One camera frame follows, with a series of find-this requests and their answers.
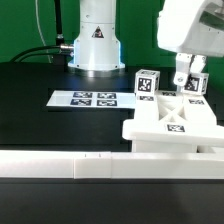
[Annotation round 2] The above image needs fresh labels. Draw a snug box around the thin white cable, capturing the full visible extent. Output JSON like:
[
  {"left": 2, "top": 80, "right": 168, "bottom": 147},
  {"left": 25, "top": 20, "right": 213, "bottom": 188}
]
[{"left": 34, "top": 0, "right": 54, "bottom": 64}]

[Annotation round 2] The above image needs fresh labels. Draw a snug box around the black vertical pole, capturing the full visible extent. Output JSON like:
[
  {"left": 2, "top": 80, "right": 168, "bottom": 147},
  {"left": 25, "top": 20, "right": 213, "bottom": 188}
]
[{"left": 54, "top": 0, "right": 64, "bottom": 45}]

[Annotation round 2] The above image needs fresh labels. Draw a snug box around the black cable bundle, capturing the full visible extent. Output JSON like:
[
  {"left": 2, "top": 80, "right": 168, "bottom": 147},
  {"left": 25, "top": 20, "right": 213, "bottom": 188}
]
[{"left": 9, "top": 43, "right": 75, "bottom": 64}]

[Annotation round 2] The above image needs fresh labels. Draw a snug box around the white U-shaped fence frame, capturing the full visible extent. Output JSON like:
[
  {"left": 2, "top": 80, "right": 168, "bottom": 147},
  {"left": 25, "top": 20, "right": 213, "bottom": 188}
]
[{"left": 0, "top": 147, "right": 224, "bottom": 180}]

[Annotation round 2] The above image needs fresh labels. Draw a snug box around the white chair seat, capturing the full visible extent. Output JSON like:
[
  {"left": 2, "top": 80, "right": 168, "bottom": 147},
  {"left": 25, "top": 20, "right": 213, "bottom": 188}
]
[{"left": 132, "top": 138, "right": 224, "bottom": 153}]

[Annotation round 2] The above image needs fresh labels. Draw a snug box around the white tagged cube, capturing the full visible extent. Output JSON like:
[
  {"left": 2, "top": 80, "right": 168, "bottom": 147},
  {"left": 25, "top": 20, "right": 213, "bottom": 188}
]
[
  {"left": 134, "top": 69, "right": 160, "bottom": 96},
  {"left": 181, "top": 73, "right": 209, "bottom": 95}
]

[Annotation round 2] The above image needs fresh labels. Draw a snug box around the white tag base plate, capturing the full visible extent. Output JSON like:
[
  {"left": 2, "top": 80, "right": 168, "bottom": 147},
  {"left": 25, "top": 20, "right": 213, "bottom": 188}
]
[{"left": 47, "top": 90, "right": 135, "bottom": 109}]

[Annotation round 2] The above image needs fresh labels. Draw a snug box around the white chair back frame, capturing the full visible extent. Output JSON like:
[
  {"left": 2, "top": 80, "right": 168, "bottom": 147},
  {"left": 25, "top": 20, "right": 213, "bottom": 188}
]
[{"left": 122, "top": 91, "right": 224, "bottom": 147}]

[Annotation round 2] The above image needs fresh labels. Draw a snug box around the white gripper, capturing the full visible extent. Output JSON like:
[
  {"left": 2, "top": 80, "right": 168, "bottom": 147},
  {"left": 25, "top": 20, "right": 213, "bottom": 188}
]
[{"left": 157, "top": 0, "right": 224, "bottom": 87}]

